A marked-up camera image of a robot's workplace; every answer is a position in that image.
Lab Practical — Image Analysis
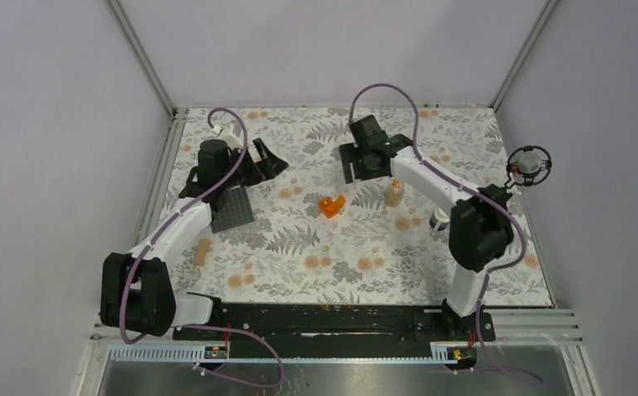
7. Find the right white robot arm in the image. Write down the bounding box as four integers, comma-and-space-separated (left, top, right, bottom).
339, 115, 513, 340

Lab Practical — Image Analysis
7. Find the grey studded baseplate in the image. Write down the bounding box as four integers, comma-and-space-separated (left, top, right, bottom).
210, 186, 255, 233

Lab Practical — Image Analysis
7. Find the white blue pill bottle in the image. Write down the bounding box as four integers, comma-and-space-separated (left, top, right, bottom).
429, 208, 451, 232

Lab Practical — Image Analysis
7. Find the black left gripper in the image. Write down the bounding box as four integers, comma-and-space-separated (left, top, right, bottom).
220, 139, 287, 190

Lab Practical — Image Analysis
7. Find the microphone on black stand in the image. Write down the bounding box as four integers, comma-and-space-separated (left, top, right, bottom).
503, 145, 552, 200

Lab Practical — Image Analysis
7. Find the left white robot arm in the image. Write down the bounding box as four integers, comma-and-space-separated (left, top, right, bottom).
99, 138, 289, 339

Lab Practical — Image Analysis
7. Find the orange pill organizer box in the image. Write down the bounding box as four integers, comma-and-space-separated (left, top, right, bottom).
318, 196, 346, 219

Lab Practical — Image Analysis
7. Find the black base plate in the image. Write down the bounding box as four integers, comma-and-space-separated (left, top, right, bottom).
172, 302, 498, 361

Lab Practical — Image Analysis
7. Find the floral patterned mat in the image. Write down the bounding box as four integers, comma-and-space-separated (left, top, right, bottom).
159, 107, 553, 307

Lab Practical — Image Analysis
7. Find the clear pill bottle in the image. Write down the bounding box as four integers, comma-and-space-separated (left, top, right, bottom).
385, 179, 404, 208

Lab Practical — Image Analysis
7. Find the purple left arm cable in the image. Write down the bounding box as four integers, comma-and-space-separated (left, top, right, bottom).
116, 107, 286, 390

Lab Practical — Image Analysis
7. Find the aluminium frame rail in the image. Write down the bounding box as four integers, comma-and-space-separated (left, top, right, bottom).
92, 309, 583, 365

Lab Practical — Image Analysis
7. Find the tan wooden block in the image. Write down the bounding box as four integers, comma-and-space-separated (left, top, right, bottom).
192, 238, 212, 266

